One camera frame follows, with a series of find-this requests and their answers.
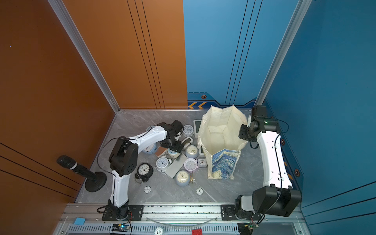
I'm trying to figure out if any cream blue-rim alarm clock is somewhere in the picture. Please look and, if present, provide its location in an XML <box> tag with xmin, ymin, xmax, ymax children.
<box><xmin>167</xmin><ymin>148</ymin><xmax>181</xmax><ymax>159</ymax></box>

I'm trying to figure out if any cream canvas bag blue print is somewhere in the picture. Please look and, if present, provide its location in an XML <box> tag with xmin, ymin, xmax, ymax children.
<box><xmin>198</xmin><ymin>106</ymin><xmax>248</xmax><ymax>180</ymax></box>

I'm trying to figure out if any light blue triangular clock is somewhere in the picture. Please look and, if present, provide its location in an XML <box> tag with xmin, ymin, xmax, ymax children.
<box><xmin>143</xmin><ymin>143</ymin><xmax>158</xmax><ymax>155</ymax></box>

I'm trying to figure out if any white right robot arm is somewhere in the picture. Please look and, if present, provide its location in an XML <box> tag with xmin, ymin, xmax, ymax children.
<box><xmin>235</xmin><ymin>105</ymin><xmax>302</xmax><ymax>223</ymax></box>

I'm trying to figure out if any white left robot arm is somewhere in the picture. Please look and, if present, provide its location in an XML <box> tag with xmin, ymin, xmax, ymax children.
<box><xmin>107</xmin><ymin>120</ymin><xmax>184</xmax><ymax>220</ymax></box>

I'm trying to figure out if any tilted white digital clock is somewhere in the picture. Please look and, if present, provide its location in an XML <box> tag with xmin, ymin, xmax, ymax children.
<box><xmin>182</xmin><ymin>137</ymin><xmax>194</xmax><ymax>149</ymax></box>

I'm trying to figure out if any brown rectangular mirror clock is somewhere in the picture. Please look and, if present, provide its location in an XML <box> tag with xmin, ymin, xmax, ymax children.
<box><xmin>154</xmin><ymin>146</ymin><xmax>167</xmax><ymax>158</ymax></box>

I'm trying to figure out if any white round alarm clock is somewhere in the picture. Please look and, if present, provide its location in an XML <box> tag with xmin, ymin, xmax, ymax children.
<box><xmin>183</xmin><ymin>124</ymin><xmax>194</xmax><ymax>137</ymax></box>

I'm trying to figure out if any white twin-bell alarm clock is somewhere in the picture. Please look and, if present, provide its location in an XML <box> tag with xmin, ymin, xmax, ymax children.
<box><xmin>156</xmin><ymin>157</ymin><xmax>170</xmax><ymax>173</ymax></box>

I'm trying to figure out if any grey rectangular flat clock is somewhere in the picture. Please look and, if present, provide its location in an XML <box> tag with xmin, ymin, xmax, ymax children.
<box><xmin>165</xmin><ymin>154</ymin><xmax>188</xmax><ymax>178</ymax></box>

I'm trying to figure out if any pink round alarm clock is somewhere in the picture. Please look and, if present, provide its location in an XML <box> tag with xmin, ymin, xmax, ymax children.
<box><xmin>184</xmin><ymin>158</ymin><xmax>199</xmax><ymax>173</ymax></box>

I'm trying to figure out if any small white digital clock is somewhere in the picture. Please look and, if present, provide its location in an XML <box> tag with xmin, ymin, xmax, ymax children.
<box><xmin>199</xmin><ymin>146</ymin><xmax>205</xmax><ymax>157</ymax></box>

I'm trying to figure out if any large white digital clock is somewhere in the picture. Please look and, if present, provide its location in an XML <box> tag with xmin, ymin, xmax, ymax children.
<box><xmin>193</xmin><ymin>119</ymin><xmax>202</xmax><ymax>138</ymax></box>

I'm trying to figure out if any small black square clock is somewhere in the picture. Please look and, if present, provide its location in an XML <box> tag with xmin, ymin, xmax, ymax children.
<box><xmin>197</xmin><ymin>159</ymin><xmax>208</xmax><ymax>167</ymax></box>

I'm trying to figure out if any blue beige-face alarm clock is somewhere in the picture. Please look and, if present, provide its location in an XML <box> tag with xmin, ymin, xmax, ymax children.
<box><xmin>175</xmin><ymin>170</ymin><xmax>191</xmax><ymax>187</ymax></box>

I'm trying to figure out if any black twin-bell alarm clock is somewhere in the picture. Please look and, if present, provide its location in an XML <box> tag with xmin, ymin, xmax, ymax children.
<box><xmin>135</xmin><ymin>163</ymin><xmax>154</xmax><ymax>182</ymax></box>

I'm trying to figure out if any left white round marker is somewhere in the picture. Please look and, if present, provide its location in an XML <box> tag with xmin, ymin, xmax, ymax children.
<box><xmin>144</xmin><ymin>186</ymin><xmax>151</xmax><ymax>194</ymax></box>

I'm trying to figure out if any white round marker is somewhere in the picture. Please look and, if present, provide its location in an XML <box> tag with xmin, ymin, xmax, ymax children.
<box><xmin>196</xmin><ymin>188</ymin><xmax>204</xmax><ymax>195</ymax></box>
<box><xmin>144</xmin><ymin>186</ymin><xmax>151</xmax><ymax>194</ymax></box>

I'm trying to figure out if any right white round marker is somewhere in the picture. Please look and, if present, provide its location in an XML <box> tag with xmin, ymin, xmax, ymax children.
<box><xmin>196</xmin><ymin>188</ymin><xmax>204</xmax><ymax>195</ymax></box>

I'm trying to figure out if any black microphone on stand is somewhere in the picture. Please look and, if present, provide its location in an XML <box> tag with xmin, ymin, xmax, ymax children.
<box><xmin>56</xmin><ymin>155</ymin><xmax>107</xmax><ymax>193</ymax></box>

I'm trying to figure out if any white number ten tag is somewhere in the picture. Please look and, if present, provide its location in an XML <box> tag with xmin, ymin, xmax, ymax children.
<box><xmin>154</xmin><ymin>227</ymin><xmax>165</xmax><ymax>235</ymax></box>

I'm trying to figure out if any red block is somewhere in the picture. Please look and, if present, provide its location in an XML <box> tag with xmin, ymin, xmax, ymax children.
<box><xmin>192</xmin><ymin>229</ymin><xmax>203</xmax><ymax>235</ymax></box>

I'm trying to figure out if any green circuit board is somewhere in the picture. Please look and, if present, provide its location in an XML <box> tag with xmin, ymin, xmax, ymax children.
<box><xmin>111</xmin><ymin>223</ymin><xmax>132</xmax><ymax>235</ymax></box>

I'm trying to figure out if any blue sticky pad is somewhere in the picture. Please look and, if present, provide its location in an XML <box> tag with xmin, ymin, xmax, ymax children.
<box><xmin>73</xmin><ymin>217</ymin><xmax>86</xmax><ymax>226</ymax></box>

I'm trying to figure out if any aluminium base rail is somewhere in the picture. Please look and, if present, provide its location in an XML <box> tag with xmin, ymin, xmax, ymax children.
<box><xmin>54</xmin><ymin>203</ymin><xmax>310</xmax><ymax>235</ymax></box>

